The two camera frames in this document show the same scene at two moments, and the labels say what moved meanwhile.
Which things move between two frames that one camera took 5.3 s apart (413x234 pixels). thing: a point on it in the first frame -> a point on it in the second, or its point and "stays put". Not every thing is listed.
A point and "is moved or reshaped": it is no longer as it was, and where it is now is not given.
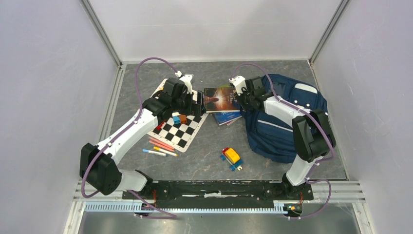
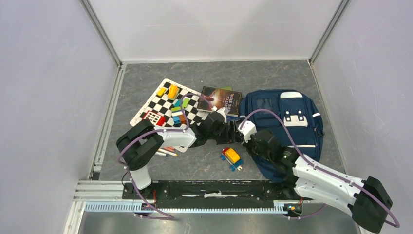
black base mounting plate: [220, 194] stays put
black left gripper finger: [200, 101] -> [231, 131]
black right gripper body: [245, 99] -> [253, 147]
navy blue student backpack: [272, 137] is moved or reshaped
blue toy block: [177, 120] stays put
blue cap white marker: [164, 155] stays put
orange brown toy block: [183, 118] stays put
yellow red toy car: [232, 159] stays put
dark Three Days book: [219, 100] stays put
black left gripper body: [184, 104] -> [214, 135]
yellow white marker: [165, 151] stays put
